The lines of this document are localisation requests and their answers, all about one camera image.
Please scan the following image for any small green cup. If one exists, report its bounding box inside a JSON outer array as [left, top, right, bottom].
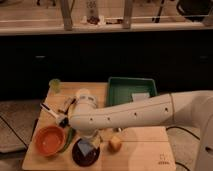
[[49, 79, 60, 93]]

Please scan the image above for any orange bowl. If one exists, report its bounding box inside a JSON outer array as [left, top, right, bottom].
[[34, 125, 66, 157]]

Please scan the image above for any green plastic tray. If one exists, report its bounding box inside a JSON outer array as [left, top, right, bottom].
[[106, 77, 157, 106]]

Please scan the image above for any metal fork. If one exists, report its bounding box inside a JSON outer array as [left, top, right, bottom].
[[113, 128, 122, 132]]

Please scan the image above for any purple bowl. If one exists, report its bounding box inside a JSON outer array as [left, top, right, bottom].
[[72, 138, 100, 167]]

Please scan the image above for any blue sponge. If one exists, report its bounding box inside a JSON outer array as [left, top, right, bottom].
[[77, 139, 94, 156]]

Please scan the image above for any black white marker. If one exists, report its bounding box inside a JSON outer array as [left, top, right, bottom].
[[58, 98, 75, 113]]

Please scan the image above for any white handled brush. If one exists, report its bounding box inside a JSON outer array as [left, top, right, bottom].
[[40, 103, 68, 127]]

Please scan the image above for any white cloth in tray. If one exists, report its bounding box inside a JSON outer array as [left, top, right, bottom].
[[132, 93, 150, 102]]

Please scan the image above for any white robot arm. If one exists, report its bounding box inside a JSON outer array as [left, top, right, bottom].
[[69, 90, 213, 171]]

